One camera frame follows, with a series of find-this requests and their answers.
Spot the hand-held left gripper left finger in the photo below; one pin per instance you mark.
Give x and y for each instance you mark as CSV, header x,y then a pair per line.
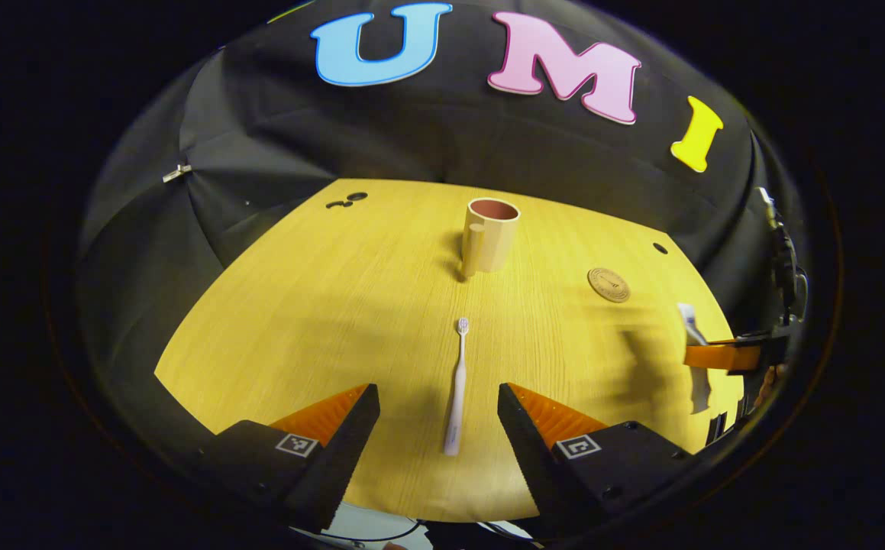
x,y
339,466

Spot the beige cup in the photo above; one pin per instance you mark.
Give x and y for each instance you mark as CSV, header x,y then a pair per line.
x,y
494,241

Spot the pale pink toothbrush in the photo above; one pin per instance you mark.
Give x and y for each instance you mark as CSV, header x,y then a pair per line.
x,y
457,389

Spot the black backdrop cloth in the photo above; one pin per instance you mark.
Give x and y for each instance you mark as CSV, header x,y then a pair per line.
x,y
427,130

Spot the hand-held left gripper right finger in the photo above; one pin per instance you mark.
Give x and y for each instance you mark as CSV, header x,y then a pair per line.
x,y
537,466

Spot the round brown coaster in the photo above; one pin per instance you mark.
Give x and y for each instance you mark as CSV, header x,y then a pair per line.
x,y
608,285

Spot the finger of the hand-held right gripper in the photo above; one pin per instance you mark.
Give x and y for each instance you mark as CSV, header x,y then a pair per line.
x,y
721,356

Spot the white toothpaste tube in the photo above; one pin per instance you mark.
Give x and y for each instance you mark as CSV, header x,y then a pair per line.
x,y
689,321

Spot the wooden desktop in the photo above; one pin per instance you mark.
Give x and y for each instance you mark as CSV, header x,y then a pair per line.
x,y
320,328

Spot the silver metal clip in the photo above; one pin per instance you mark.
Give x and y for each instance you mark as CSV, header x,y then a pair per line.
x,y
176,173

